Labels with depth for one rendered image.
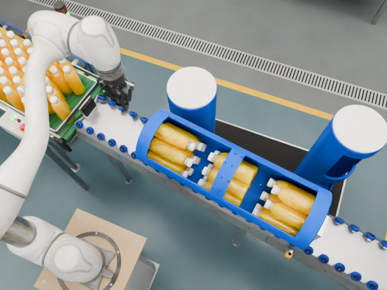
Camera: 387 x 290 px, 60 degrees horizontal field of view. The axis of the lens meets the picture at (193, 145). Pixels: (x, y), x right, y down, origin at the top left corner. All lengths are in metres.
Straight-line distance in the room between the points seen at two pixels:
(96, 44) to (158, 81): 2.23
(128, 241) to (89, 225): 0.21
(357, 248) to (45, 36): 1.57
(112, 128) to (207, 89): 0.58
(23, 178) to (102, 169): 1.98
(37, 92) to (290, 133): 2.31
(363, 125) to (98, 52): 1.39
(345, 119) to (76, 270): 1.45
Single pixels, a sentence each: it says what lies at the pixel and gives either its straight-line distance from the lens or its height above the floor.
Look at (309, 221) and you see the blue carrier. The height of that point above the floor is 1.22.
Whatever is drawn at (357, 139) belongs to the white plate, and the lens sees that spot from 1.88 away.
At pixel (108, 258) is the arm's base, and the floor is 1.03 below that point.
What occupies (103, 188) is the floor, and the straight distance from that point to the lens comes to 2.82.
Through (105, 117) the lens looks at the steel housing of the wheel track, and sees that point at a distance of 1.99.
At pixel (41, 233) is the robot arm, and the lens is 1.46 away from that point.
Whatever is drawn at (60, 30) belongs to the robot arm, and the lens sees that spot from 1.08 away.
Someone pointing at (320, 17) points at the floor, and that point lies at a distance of 3.85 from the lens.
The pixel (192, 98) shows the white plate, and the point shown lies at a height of 1.04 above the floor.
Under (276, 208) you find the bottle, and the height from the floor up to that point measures 1.15.
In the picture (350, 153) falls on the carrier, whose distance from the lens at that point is 1.88.
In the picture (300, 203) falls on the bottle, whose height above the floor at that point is 1.20.
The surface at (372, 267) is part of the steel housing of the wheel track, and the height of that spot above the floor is 0.93.
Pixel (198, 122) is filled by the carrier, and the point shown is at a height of 0.87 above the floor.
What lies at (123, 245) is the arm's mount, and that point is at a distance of 1.63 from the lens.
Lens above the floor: 2.58
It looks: 65 degrees down
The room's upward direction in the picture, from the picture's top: 4 degrees counter-clockwise
